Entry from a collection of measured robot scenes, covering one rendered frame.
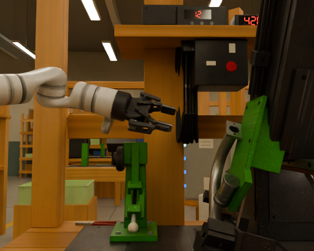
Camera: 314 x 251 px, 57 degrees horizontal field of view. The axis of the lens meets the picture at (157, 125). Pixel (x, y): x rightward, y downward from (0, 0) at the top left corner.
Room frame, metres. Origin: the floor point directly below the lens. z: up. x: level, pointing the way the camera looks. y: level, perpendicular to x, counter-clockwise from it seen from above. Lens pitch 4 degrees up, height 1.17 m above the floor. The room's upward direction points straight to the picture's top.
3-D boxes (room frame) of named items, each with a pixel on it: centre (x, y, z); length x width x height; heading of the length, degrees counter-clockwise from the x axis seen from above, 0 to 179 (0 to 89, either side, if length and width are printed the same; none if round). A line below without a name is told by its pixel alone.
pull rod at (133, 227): (0.79, 0.06, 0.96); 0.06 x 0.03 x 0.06; 1
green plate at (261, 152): (0.70, -0.24, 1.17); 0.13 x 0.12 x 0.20; 91
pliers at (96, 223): (1.03, 0.21, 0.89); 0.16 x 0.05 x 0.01; 86
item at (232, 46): (0.97, -0.20, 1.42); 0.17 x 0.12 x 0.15; 91
